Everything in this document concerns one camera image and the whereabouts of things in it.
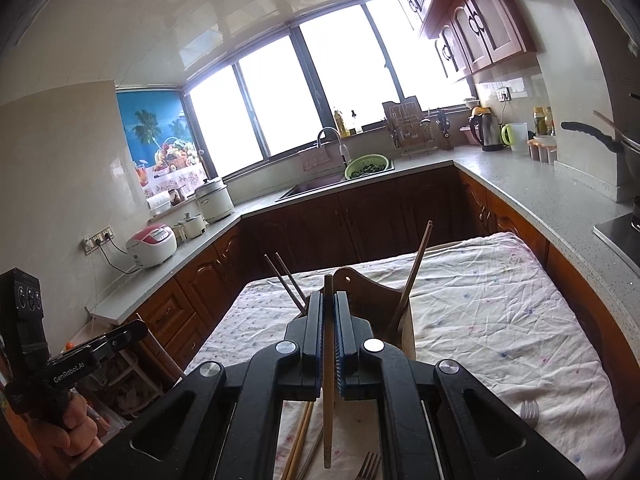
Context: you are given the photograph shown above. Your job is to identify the steel fork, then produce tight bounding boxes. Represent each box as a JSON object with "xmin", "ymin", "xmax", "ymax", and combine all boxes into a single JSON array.
[
  {"xmin": 356, "ymin": 452, "xmax": 382, "ymax": 480},
  {"xmin": 520, "ymin": 399, "xmax": 541, "ymax": 429}
]

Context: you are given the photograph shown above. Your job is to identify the chrome sink faucet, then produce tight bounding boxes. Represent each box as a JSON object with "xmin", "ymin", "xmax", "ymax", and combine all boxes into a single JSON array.
[{"xmin": 316, "ymin": 127, "xmax": 351, "ymax": 171}]

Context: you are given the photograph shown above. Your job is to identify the kitchen sink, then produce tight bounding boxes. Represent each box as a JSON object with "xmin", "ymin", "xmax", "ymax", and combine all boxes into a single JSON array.
[{"xmin": 275, "ymin": 160, "xmax": 396, "ymax": 203}]

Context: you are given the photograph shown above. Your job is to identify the wooden stool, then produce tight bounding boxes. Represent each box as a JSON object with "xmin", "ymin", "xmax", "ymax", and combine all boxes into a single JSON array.
[{"xmin": 90, "ymin": 310, "xmax": 186, "ymax": 418}]

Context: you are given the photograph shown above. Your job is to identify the spice jar set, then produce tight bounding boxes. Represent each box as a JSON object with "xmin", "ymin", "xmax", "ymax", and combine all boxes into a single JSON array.
[{"xmin": 527, "ymin": 135, "xmax": 558, "ymax": 165}]

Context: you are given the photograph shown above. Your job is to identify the wooden spatula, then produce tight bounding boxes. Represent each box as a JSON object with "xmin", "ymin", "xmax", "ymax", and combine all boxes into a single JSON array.
[{"xmin": 592, "ymin": 110, "xmax": 632, "ymax": 143}]

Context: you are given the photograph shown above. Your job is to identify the small white cooker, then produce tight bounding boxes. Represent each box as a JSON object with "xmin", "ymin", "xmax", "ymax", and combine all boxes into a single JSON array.
[{"xmin": 172, "ymin": 212, "xmax": 207, "ymax": 241}]

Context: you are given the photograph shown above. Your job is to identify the kitchen window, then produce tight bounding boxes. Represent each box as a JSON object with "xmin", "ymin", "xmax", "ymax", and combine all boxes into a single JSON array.
[{"xmin": 182, "ymin": 0, "xmax": 473, "ymax": 178}]

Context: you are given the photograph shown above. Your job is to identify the gas stove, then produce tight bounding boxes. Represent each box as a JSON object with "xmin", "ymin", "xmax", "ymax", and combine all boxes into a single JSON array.
[{"xmin": 593, "ymin": 210, "xmax": 640, "ymax": 266}]

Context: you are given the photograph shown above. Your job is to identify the knife holder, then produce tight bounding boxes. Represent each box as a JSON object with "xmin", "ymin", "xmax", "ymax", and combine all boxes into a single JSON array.
[{"xmin": 436, "ymin": 108, "xmax": 453, "ymax": 151}]

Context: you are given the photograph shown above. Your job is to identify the person's left hand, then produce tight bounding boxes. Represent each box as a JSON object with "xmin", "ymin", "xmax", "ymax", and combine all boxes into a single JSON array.
[{"xmin": 27, "ymin": 392, "xmax": 98, "ymax": 461}]

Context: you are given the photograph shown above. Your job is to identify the yellow green jar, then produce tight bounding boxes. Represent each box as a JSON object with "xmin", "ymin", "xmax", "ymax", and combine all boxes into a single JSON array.
[{"xmin": 532, "ymin": 106, "xmax": 555, "ymax": 136}]

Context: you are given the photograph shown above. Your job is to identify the red and white rice cooker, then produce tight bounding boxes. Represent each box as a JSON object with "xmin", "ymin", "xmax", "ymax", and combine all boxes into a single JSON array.
[{"xmin": 125, "ymin": 225, "xmax": 178, "ymax": 270}]

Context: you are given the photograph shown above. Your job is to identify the large white rice cooker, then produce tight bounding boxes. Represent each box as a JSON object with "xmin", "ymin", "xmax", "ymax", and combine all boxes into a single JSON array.
[{"xmin": 194, "ymin": 176, "xmax": 236, "ymax": 224}]

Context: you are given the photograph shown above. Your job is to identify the steel chopsticks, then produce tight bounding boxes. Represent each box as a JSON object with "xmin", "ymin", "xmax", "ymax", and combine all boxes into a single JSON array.
[{"xmin": 264, "ymin": 255, "xmax": 304, "ymax": 317}]

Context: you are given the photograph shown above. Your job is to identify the wooden upper cabinets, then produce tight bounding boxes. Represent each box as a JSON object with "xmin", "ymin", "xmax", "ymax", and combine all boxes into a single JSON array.
[{"xmin": 377, "ymin": 0, "xmax": 538, "ymax": 85}]

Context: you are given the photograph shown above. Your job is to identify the steel electric kettle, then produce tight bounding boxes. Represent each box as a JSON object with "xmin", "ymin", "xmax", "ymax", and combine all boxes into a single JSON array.
[{"xmin": 468, "ymin": 106, "xmax": 505, "ymax": 153}]

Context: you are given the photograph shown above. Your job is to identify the dish drying rack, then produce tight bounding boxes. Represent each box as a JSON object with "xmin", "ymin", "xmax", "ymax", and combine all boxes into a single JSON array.
[{"xmin": 382, "ymin": 95, "xmax": 436, "ymax": 160}]

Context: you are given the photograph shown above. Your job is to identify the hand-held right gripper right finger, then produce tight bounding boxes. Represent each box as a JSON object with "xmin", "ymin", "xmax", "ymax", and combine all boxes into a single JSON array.
[{"xmin": 334, "ymin": 291, "xmax": 586, "ymax": 480}]

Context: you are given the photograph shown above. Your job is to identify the wooden utensil holder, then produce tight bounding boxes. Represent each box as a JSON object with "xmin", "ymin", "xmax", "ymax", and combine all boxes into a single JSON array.
[{"xmin": 295, "ymin": 266, "xmax": 417, "ymax": 361}]

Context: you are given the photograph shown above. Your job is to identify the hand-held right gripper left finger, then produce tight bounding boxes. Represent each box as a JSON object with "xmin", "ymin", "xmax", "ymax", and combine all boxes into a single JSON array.
[{"xmin": 80, "ymin": 291, "xmax": 326, "ymax": 480}]

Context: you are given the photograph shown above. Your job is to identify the wooden cabinets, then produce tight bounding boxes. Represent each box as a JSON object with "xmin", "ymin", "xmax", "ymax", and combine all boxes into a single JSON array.
[
  {"xmin": 127, "ymin": 167, "xmax": 640, "ymax": 441},
  {"xmin": 377, "ymin": 0, "xmax": 538, "ymax": 85}
]

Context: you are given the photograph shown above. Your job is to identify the black wok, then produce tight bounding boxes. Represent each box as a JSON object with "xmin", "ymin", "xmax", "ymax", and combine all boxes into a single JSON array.
[{"xmin": 560, "ymin": 120, "xmax": 640, "ymax": 203}]

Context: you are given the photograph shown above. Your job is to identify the wooden lower cabinets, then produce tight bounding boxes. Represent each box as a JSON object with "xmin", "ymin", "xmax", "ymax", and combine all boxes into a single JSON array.
[{"xmin": 127, "ymin": 167, "xmax": 640, "ymax": 441}]

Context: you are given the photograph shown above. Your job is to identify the green colander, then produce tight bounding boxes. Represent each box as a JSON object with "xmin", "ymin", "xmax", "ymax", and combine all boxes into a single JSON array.
[{"xmin": 344, "ymin": 154, "xmax": 391, "ymax": 181}]

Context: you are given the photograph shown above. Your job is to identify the white pitcher with green handle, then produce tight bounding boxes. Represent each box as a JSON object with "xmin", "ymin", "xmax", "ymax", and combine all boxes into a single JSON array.
[{"xmin": 501, "ymin": 122, "xmax": 530, "ymax": 153}]

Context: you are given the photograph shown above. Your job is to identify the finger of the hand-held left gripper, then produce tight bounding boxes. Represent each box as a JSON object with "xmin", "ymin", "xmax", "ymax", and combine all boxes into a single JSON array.
[{"xmin": 106, "ymin": 319, "xmax": 149, "ymax": 356}]

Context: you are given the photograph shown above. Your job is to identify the grey speckled countertop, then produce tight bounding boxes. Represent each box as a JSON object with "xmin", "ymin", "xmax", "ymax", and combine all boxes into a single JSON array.
[{"xmin": 85, "ymin": 147, "xmax": 640, "ymax": 328}]

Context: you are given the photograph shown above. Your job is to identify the palm tree wall poster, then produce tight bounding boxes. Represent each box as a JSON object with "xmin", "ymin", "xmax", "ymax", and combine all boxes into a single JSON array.
[{"xmin": 116, "ymin": 89, "xmax": 208, "ymax": 201}]

